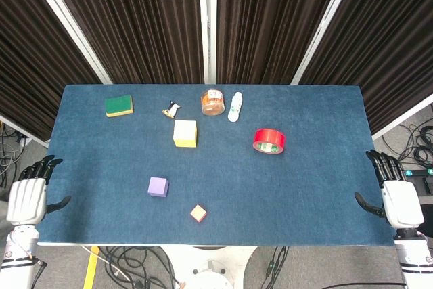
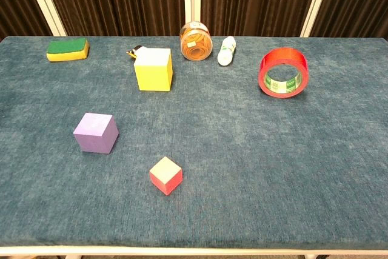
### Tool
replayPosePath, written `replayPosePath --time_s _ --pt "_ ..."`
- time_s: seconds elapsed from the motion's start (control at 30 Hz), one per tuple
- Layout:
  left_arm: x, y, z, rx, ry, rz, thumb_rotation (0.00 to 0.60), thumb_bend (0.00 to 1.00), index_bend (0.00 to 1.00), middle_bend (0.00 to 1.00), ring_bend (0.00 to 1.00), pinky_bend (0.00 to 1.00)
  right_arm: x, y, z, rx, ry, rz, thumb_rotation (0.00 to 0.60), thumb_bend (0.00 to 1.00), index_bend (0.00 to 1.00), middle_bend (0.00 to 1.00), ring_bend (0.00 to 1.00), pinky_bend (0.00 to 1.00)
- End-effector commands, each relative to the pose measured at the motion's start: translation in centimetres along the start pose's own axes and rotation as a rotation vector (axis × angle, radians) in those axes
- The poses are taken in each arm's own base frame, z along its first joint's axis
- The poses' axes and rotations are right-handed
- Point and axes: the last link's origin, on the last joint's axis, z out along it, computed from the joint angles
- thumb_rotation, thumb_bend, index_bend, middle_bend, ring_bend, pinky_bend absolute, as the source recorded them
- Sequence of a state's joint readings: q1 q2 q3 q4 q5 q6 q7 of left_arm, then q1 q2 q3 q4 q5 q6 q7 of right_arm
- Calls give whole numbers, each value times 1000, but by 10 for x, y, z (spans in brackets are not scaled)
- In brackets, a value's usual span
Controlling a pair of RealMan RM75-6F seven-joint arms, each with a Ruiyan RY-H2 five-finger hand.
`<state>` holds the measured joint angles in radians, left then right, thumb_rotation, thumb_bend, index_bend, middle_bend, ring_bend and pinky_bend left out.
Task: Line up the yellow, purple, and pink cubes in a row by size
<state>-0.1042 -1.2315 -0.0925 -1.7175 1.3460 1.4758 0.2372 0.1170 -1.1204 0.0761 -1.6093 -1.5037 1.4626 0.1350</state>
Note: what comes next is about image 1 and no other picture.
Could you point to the small red cube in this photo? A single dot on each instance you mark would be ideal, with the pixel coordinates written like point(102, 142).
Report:
point(198, 213)

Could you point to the small penguin figure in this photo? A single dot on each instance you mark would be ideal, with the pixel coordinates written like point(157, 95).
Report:
point(173, 109)

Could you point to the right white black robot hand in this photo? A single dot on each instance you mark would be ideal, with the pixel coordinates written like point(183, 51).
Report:
point(402, 204)

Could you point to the yellow white block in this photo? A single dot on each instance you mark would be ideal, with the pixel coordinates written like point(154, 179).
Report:
point(185, 131)

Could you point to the red tape roll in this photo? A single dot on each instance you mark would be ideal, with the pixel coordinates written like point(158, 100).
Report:
point(269, 136)

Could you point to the small white bottle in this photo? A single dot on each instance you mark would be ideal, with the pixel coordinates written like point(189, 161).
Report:
point(235, 108)

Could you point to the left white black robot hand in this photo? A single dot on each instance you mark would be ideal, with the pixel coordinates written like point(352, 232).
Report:
point(27, 201)

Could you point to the yellow floor tape strip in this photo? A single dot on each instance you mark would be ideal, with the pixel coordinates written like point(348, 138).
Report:
point(90, 268)

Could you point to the black foot pedal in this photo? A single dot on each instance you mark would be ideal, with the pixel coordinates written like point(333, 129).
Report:
point(427, 185)

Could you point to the blue table mat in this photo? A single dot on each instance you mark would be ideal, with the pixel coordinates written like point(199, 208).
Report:
point(287, 194)

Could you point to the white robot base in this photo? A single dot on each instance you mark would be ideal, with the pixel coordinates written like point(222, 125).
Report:
point(209, 268)

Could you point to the clear jar of rubber bands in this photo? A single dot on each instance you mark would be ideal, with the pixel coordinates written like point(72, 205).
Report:
point(213, 103)

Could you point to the green yellow sponge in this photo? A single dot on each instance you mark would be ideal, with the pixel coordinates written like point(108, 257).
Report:
point(118, 104)

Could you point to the dark curtain partition panel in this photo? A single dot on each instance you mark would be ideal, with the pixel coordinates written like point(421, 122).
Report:
point(135, 21)
point(270, 21)
point(389, 48)
point(20, 48)

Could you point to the purple cube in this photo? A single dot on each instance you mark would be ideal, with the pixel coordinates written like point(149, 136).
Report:
point(158, 185)

